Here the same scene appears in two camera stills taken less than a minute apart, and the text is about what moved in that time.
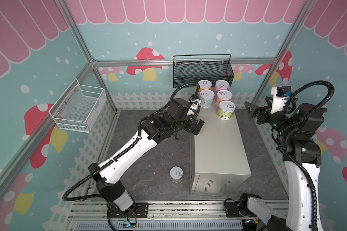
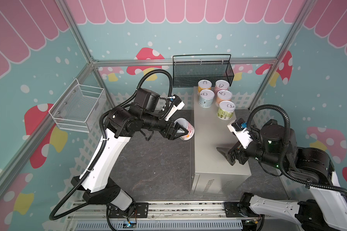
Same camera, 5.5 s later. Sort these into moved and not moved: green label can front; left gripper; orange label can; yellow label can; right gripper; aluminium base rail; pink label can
Moved: left gripper; right gripper
Not moved: aluminium base rail; orange label can; pink label can; green label can front; yellow label can
